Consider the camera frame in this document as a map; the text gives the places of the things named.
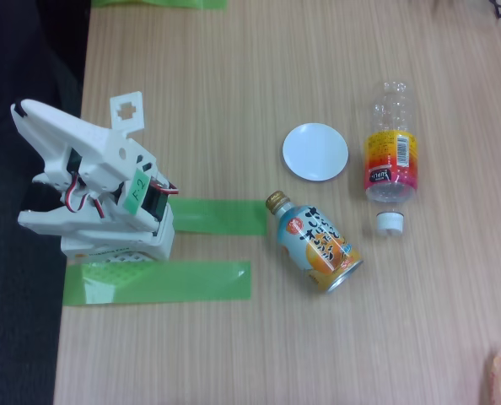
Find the green paper label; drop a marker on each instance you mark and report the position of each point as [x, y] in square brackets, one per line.
[136, 192]

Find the clear plastic bottle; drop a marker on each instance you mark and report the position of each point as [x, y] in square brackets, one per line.
[389, 160]

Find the green tape at table edge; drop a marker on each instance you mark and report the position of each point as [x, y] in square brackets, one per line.
[157, 3]

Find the orange juice bottle can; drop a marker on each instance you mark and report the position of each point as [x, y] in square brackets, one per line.
[314, 244]

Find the white round plate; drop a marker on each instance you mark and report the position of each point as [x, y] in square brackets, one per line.
[314, 152]

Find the long green tape strip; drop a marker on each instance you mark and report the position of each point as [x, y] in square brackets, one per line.
[183, 282]

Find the short green tape strip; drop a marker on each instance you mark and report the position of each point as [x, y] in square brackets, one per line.
[221, 217]

